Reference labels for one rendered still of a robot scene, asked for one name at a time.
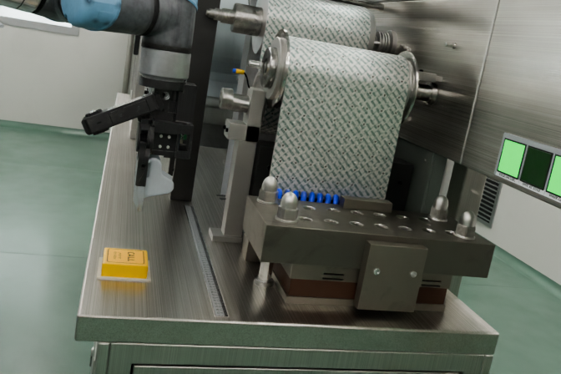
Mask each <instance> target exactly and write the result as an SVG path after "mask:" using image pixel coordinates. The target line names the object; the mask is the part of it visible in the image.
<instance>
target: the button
mask: <svg viewBox="0 0 561 374"><path fill-rule="evenodd" d="M148 268H149V267H148V254H147V251H146V250H128V249H116V248H104V257H103V264H102V271H101V276H112V277H125V278H140V279H147V275H148Z"/></svg>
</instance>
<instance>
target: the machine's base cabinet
mask: <svg viewBox="0 0 561 374"><path fill-rule="evenodd" d="M492 361H493V355H483V354H457V353H432V352H407V351H358V350H332V349H306V348H281V347H256V346H207V345H181V344H156V343H131V342H105V341H95V342H94V343H93V347H92V350H91V356H90V363H89V366H91V371H90V374H489V371H490V367H491V365H492Z"/></svg>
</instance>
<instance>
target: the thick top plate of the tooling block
mask: <svg viewBox="0 0 561 374"><path fill-rule="evenodd" d="M258 197H259V196H253V195H247V199H246V205H245V214H244V219H243V225H242V228H243V230H244V232H245V234H246V235H247V237H248V239H249V241H250V243H251V245H252V247H253V249H254V250H255V253H256V254H257V256H258V258H259V260H260V261H261V262H272V263H284V264H296V265H318V266H330V267H342V268H353V269H361V262H362V258H363V254H364V249H365V245H366V240H377V241H386V242H397V243H407V244H416V245H424V246H425V247H426V248H428V251H427V258H426V261H425V265H424V269H423V274H434V275H457V276H469V277H481V278H488V272H489V269H490V265H491V262H492V258H493V252H494V249H495V245H494V244H493V243H491V242H490V241H488V240H486V239H484V238H483V237H482V236H480V235H478V234H477V233H475V234H474V236H475V240H466V239H463V238H460V237H457V236H455V235H454V234H453V232H454V231H456V228H457V221H456V220H455V219H453V218H451V217H450V216H448V215H447V222H441V221H436V220H432V219H430V218H428V217H427V216H428V215H430V214H425V213H417V212H409V211H400V210H392V212H391V213H387V212H378V211H370V210H354V209H345V208H342V207H341V206H340V205H335V204H327V203H319V202H310V201H302V200H298V205H297V208H298V209H299V210H298V216H297V219H298V222H297V223H295V224H289V223H284V222H280V221H279V220H276V219H275V216H276V215H277V210H278V206H279V205H281V199H278V198H277V201H278V204H277V205H266V204H262V203H260V202H258V201H257V198H258Z"/></svg>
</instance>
